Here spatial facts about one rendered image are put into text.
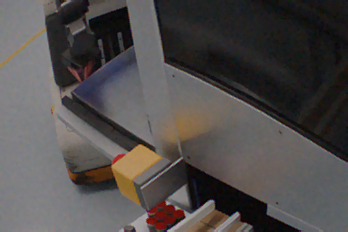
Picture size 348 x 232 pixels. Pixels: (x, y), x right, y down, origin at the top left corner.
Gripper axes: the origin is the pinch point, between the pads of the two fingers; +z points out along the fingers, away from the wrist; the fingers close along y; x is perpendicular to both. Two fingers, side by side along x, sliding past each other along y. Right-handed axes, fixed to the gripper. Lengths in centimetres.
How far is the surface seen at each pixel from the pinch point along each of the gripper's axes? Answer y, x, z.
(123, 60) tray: 1.7, 10.8, 0.4
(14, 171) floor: -96, -7, 90
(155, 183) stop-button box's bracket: 46, -18, -12
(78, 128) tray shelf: 9.5, -10.3, 1.7
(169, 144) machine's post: 43.1, -12.0, -14.4
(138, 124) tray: 20.1, -1.3, 1.4
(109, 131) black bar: 18.6, -7.6, -0.4
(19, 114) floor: -130, 22, 91
